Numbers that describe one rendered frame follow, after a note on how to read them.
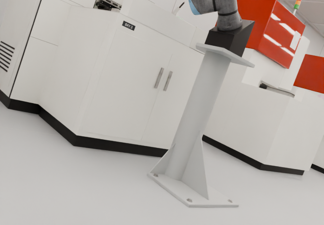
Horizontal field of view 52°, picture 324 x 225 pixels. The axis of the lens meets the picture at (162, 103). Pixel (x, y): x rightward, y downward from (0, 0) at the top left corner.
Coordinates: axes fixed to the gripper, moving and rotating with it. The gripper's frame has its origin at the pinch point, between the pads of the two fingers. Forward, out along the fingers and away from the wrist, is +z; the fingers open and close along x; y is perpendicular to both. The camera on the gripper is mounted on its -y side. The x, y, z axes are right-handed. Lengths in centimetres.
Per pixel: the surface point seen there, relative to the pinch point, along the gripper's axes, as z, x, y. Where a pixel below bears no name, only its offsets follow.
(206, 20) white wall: -54, -236, 207
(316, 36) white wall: -155, -592, 207
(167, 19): 19.7, 11.6, -4.0
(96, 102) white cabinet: 81, 41, -4
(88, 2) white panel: 22, 35, 58
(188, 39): 24.5, -12.0, -4.0
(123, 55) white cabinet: 50, 34, -4
